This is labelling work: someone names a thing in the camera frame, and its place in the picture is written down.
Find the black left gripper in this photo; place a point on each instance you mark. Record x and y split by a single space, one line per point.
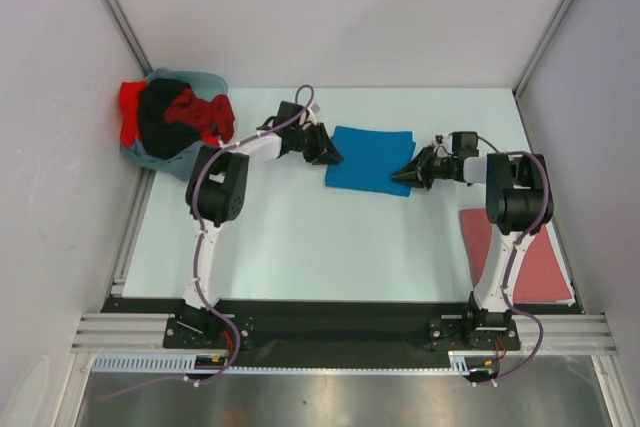
325 152

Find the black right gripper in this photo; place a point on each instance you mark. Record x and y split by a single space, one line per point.
416 173

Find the blue t-shirt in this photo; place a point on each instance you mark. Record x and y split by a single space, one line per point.
369 160

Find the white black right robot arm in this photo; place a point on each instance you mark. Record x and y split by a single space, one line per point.
518 203

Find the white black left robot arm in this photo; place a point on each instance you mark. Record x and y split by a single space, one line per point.
216 194

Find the dark red t-shirt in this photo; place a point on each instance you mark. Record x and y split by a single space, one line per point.
213 120

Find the grey plastic basket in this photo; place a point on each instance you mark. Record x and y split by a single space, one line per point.
204 85

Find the grey t-shirt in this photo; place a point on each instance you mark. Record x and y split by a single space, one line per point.
180 165

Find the folded pink t-shirt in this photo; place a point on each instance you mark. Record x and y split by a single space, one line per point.
541 280

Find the black t-shirt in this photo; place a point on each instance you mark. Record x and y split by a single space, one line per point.
160 138

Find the bright red t-shirt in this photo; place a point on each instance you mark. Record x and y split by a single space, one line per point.
128 102

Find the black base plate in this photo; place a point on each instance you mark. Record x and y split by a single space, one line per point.
338 335

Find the aluminium front rail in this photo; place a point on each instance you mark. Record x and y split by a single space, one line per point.
578 335

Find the aluminium corner post left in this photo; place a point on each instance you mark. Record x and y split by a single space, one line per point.
123 25

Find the aluminium corner post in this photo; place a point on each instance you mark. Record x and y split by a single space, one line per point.
549 33
123 25

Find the aluminium corner post right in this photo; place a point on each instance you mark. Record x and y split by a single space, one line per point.
549 33

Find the white slotted cable duct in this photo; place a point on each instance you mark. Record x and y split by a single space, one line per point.
193 364

